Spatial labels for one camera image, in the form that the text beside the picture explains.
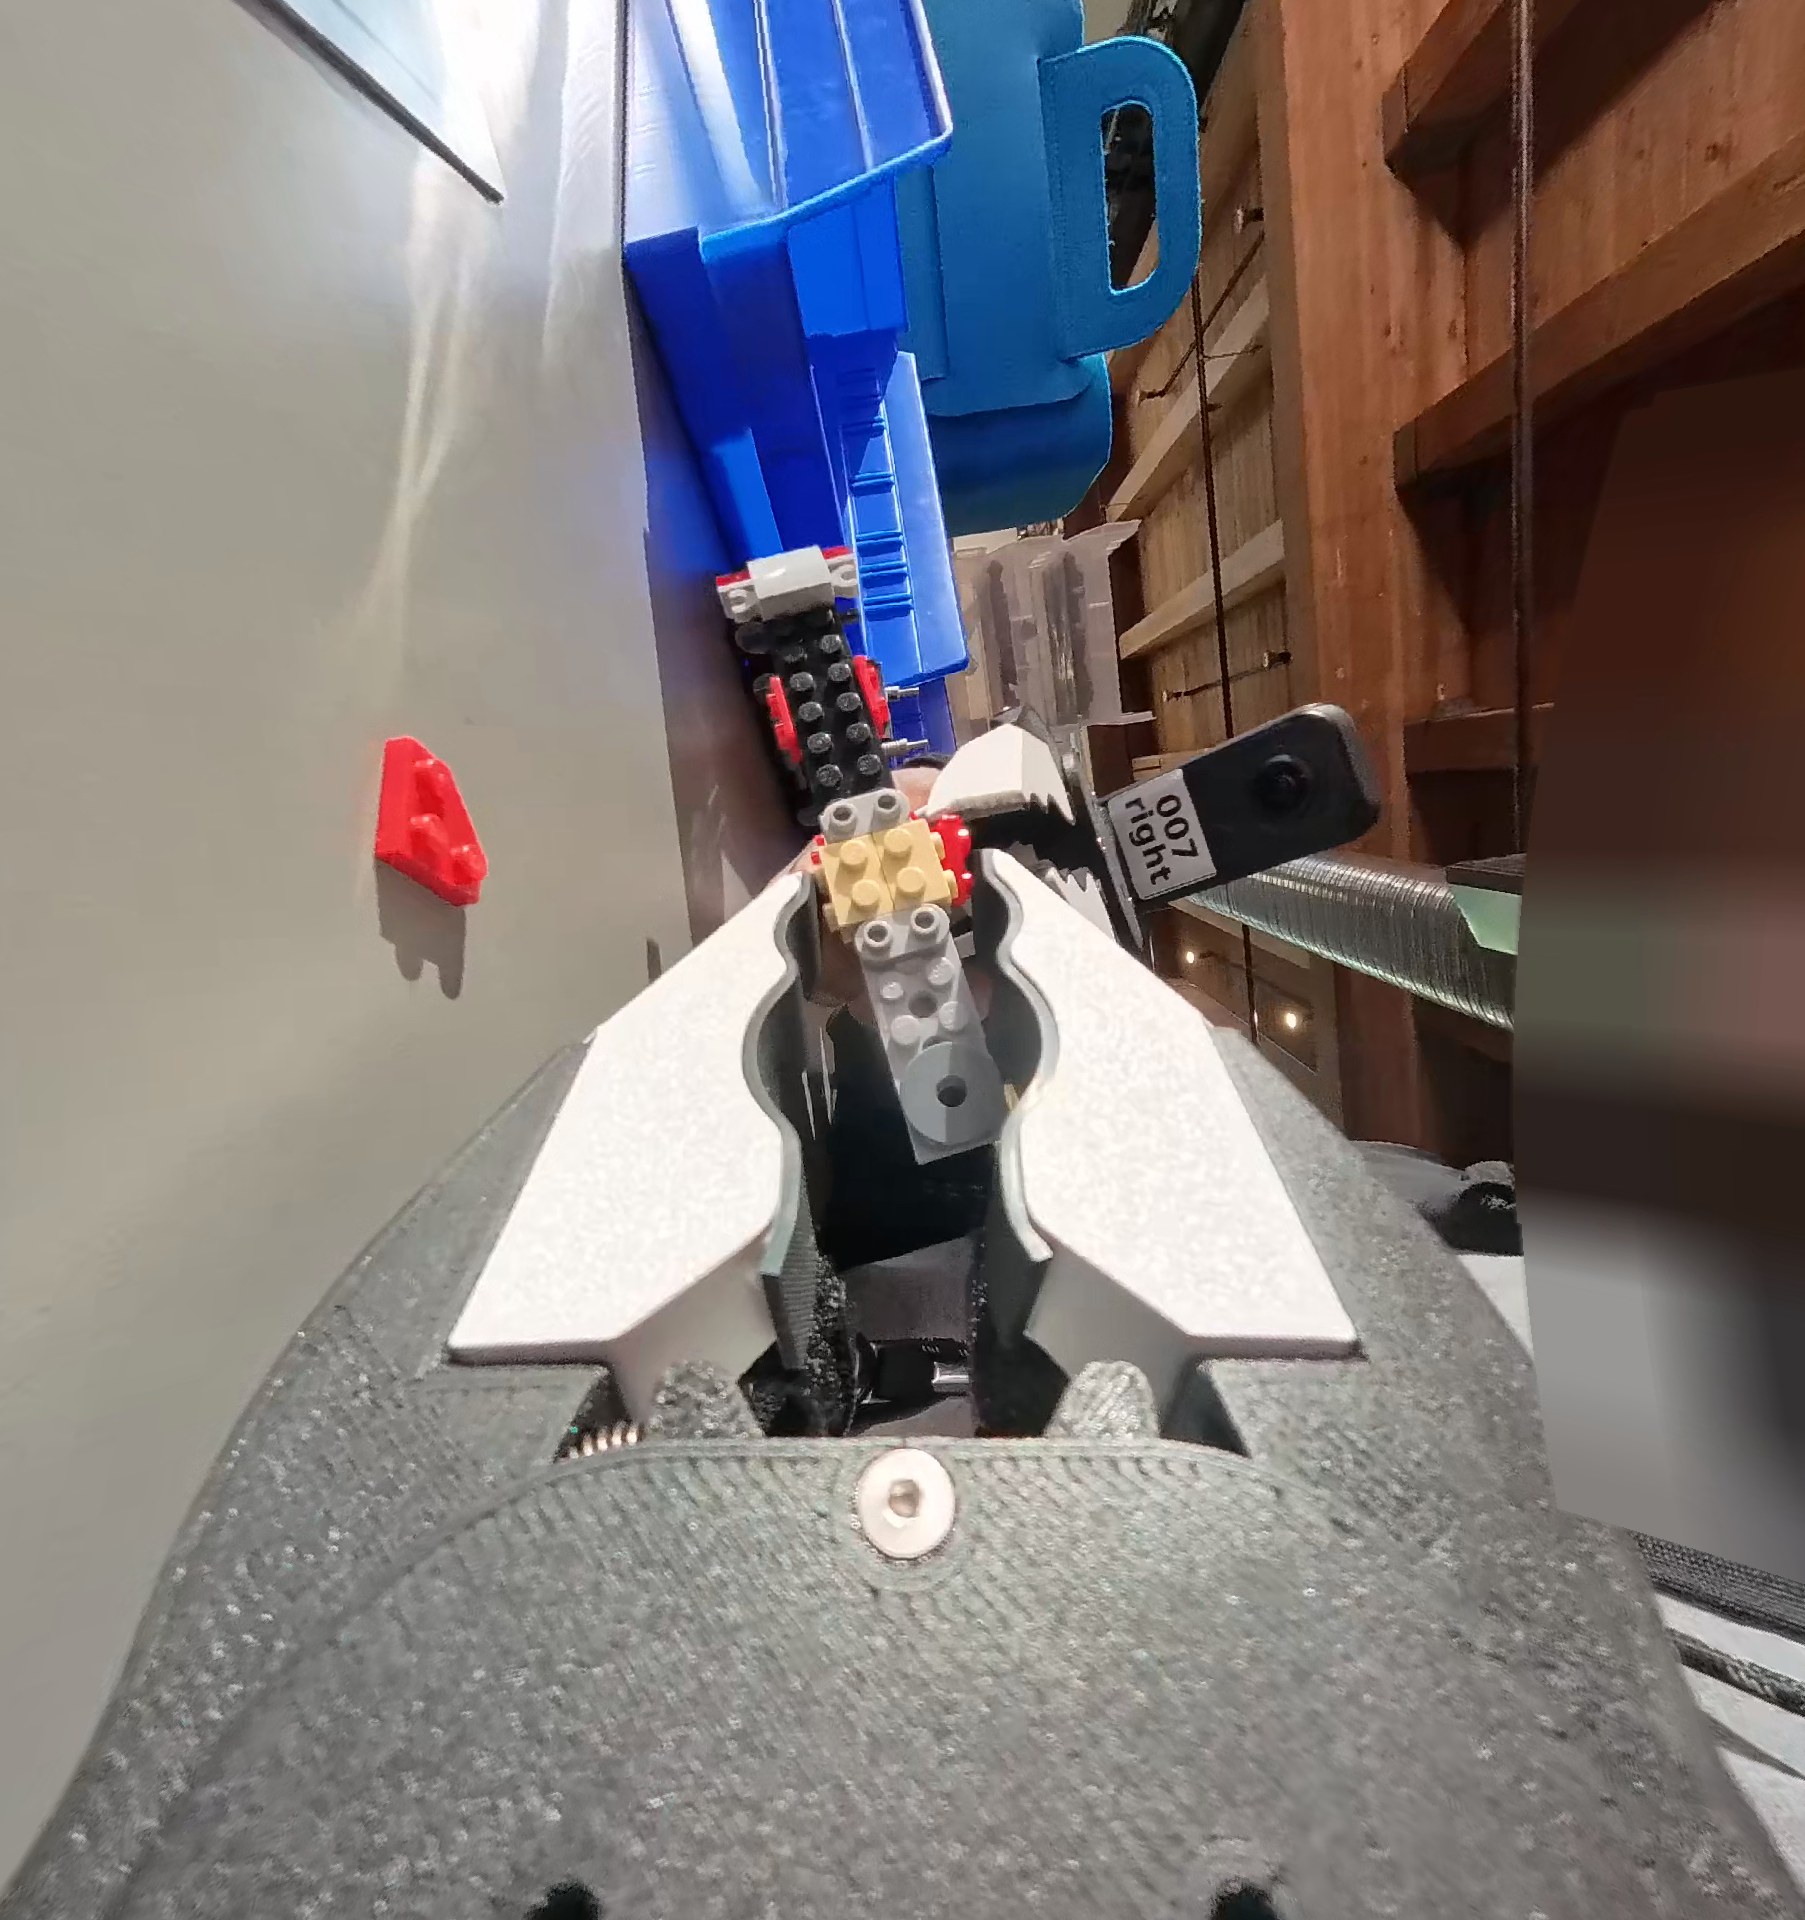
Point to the black cloth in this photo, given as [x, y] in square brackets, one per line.
[1473, 1202]

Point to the blue plastic bin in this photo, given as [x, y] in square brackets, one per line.
[722, 450]
[843, 104]

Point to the tan toy brick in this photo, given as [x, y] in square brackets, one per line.
[910, 858]
[854, 884]

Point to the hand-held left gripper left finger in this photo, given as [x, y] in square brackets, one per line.
[633, 1186]

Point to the teal carry case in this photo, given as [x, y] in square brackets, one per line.
[1007, 300]

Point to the clear plastic parts box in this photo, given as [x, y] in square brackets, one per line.
[1053, 630]

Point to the silver ventilation duct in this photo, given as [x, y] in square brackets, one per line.
[1366, 930]

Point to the toy brick instruction booklet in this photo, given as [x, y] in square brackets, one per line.
[392, 75]

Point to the long toy brick assembly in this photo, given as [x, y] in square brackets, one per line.
[918, 990]

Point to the red wedge toy plate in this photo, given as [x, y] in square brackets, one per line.
[429, 824]

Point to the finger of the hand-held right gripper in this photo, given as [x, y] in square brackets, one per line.
[992, 773]
[1089, 907]

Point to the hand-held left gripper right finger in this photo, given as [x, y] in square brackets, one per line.
[1172, 1202]

